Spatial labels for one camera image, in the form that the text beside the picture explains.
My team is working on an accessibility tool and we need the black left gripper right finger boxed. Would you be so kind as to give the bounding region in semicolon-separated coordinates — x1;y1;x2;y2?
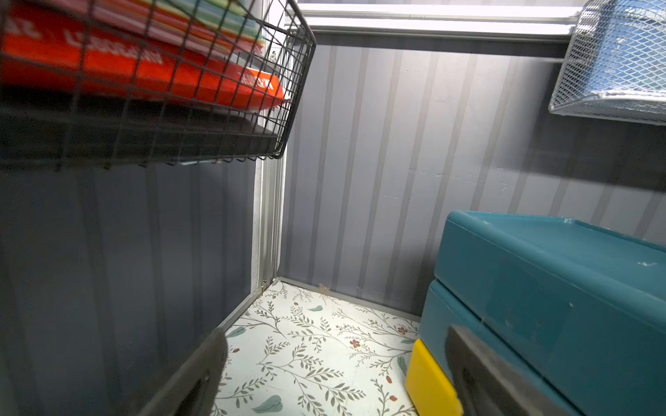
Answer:
446;326;569;415

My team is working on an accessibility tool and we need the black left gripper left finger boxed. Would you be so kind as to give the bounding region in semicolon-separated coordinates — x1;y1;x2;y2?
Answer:
136;328;229;415

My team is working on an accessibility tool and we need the teal drawer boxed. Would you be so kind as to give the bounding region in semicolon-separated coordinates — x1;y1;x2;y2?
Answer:
419;280;580;415

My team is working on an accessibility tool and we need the yellow lower drawer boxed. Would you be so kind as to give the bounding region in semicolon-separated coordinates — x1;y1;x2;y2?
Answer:
406;340;463;416

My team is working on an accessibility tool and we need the teal drawer cabinet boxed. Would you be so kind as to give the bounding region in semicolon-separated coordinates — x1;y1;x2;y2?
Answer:
435;211;665;415

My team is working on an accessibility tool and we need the floral patterned table mat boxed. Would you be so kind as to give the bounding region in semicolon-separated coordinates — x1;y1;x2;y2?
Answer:
211;280;419;415

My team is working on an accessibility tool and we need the pastel paper stack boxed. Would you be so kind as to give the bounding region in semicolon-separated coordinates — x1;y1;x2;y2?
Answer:
48;0;267;57

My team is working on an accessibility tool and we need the red paper sheet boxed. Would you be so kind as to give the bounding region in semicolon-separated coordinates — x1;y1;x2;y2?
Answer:
1;3;287;111

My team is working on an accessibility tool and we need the black wire wall basket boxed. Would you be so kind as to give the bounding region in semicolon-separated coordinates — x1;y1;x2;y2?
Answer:
1;1;317;171

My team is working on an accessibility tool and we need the white mesh wall basket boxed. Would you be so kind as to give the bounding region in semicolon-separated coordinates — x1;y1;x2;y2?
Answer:
548;1;665;126

